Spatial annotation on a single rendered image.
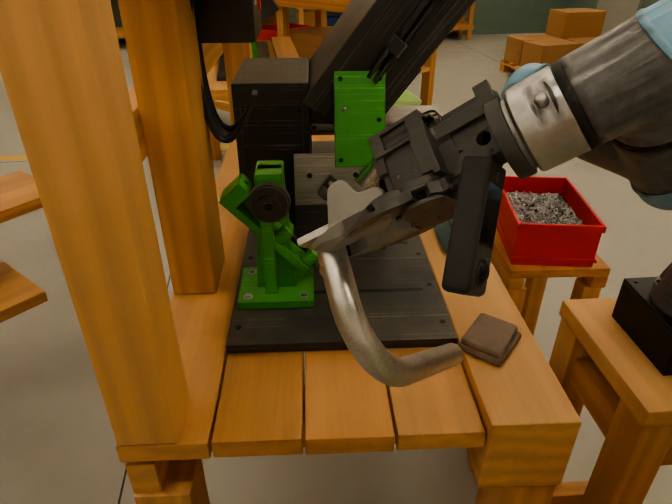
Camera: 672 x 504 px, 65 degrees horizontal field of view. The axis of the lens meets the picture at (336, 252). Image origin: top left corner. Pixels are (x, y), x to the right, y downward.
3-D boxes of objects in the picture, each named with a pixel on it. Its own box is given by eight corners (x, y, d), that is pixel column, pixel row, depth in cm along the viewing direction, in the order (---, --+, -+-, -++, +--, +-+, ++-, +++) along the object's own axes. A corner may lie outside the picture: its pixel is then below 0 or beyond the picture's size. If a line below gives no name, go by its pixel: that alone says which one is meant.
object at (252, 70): (312, 171, 164) (309, 57, 147) (313, 215, 138) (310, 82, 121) (253, 172, 163) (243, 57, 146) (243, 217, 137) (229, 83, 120)
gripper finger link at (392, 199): (355, 225, 51) (438, 187, 48) (360, 241, 50) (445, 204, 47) (333, 213, 47) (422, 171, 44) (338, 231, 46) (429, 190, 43)
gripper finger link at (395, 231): (339, 215, 59) (404, 175, 53) (354, 264, 57) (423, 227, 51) (320, 212, 56) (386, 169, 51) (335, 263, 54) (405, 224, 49)
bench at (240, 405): (397, 307, 253) (411, 128, 209) (491, 683, 125) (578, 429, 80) (252, 311, 251) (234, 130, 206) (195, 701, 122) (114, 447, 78)
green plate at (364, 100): (380, 162, 130) (381, 72, 124) (384, 166, 122) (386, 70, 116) (333, 163, 129) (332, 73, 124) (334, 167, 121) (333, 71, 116)
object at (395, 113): (434, 115, 147) (435, 104, 145) (447, 134, 133) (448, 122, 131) (293, 117, 145) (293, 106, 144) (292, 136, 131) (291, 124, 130)
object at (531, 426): (409, 158, 215) (412, 122, 208) (562, 485, 87) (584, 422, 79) (375, 159, 215) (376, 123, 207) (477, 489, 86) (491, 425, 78)
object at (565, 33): (575, 66, 735) (588, 7, 697) (616, 78, 669) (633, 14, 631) (498, 71, 706) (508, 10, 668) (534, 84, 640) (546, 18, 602)
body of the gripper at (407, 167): (398, 162, 54) (509, 100, 49) (425, 238, 52) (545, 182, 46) (359, 141, 48) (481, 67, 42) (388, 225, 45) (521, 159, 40)
